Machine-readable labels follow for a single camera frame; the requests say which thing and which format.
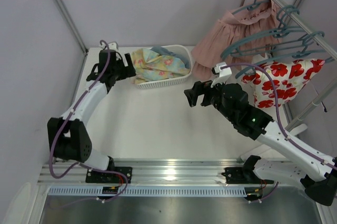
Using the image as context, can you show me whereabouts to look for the pastel floral skirt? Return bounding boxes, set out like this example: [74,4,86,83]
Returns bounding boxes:
[131,48,190,84]

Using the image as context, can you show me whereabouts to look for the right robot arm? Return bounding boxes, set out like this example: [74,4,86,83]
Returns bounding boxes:
[184,81,336,206]

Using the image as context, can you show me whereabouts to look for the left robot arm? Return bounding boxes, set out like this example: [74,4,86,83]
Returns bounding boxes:
[47,49,136,171]

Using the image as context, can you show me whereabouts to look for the red poppy skirt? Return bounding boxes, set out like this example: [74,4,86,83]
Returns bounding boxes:
[241,59,325,108]

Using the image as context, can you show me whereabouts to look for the pink ruffled skirt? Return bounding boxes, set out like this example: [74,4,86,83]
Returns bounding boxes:
[191,0,280,81]

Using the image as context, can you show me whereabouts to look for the teal empty hanger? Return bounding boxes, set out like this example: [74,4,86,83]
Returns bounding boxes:
[220,5,326,63]

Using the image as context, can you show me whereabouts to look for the white plastic basket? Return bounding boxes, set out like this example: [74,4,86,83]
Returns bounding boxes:
[131,45,193,89]

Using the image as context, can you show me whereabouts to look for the blue grey cloth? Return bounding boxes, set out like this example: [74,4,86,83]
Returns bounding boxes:
[150,45,191,69]

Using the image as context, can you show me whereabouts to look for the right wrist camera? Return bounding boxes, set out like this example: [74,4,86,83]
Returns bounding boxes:
[211,62,232,87]

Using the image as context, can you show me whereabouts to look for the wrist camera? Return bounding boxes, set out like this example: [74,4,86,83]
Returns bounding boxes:
[211,62,232,87]
[108,42,119,51]

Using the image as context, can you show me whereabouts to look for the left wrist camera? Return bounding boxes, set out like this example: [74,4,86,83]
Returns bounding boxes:
[108,42,119,51]

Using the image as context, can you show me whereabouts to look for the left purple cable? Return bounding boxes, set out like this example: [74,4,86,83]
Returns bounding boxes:
[48,40,130,205]

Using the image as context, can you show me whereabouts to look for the purple cable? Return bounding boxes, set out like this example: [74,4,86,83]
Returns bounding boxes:
[48,40,130,205]
[223,63,337,205]

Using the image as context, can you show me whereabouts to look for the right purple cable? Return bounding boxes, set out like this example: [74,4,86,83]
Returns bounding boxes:
[223,63,337,205]

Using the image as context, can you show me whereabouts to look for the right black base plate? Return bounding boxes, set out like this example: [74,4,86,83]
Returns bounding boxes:
[221,167,262,185]

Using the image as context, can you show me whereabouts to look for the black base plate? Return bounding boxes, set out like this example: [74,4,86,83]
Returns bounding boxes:
[85,167,133,184]
[221,167,262,185]

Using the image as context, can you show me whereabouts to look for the aluminium mounting rail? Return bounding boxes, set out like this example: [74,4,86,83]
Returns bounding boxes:
[37,159,243,186]

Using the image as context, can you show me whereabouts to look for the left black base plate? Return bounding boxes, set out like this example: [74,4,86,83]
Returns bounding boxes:
[85,167,133,184]

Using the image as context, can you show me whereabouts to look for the white slotted cable duct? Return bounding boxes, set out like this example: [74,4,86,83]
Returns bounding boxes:
[48,185,247,197]

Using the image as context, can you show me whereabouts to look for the metal clothes rail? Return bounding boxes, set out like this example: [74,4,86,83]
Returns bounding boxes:
[249,0,337,60]

